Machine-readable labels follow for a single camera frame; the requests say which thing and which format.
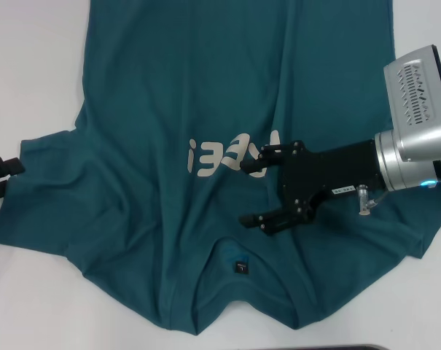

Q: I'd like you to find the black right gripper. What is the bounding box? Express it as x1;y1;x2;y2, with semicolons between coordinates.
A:
238;140;385;237

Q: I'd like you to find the silver plug on right gripper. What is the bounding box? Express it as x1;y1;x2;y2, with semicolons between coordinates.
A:
356;184;371;217

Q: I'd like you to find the thin grey plug cable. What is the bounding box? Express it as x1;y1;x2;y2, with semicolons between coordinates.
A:
367;191;389;207

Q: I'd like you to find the silver vented wrist camera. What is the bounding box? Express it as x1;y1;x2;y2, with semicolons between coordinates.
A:
383;44;441;161

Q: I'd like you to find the teal blue printed t-shirt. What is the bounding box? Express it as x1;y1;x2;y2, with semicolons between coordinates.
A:
0;0;441;327

